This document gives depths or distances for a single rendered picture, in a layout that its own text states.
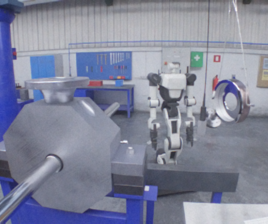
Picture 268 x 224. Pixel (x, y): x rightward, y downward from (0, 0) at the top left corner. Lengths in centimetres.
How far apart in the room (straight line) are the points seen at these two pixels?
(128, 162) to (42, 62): 600
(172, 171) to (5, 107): 220
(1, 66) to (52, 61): 377
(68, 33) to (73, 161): 613
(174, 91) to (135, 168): 147
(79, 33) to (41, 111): 588
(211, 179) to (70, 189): 79
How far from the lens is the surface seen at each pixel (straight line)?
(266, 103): 671
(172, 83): 208
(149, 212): 140
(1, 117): 280
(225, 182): 128
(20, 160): 95
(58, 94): 78
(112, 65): 607
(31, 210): 113
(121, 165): 75
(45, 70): 653
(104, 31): 629
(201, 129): 164
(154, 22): 605
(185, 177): 122
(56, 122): 77
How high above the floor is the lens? 147
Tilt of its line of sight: 14 degrees down
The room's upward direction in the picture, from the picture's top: straight up
